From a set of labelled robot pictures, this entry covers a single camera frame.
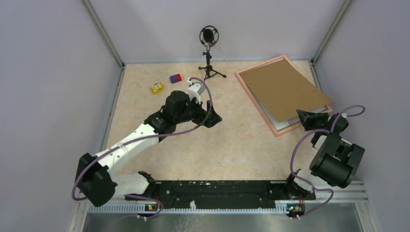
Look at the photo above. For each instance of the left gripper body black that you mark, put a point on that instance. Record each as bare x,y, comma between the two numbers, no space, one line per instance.
193,112

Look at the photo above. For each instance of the blue landscape photo print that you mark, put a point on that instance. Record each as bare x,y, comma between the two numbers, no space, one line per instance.
290,122

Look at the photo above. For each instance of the brown cardboard backing board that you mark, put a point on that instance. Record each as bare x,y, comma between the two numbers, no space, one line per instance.
282,89

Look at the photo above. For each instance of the pink wooden picture frame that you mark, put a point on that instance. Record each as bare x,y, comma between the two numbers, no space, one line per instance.
258,107

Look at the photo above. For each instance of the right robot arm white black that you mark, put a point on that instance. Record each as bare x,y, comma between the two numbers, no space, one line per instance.
336,161

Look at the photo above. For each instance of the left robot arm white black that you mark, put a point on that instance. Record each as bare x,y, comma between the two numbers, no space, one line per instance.
95,175

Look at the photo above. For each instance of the purple red toy block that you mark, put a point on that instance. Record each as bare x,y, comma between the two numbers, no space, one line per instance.
175,78

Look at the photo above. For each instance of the yellow owl toy block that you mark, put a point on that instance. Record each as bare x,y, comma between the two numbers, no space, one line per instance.
156,88

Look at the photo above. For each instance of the black microphone on tripod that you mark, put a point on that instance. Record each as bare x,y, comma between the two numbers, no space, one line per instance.
209,36

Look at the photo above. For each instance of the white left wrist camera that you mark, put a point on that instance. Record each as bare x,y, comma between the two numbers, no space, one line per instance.
195,90

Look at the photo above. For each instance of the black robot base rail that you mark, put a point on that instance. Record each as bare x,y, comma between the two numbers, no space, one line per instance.
224,194

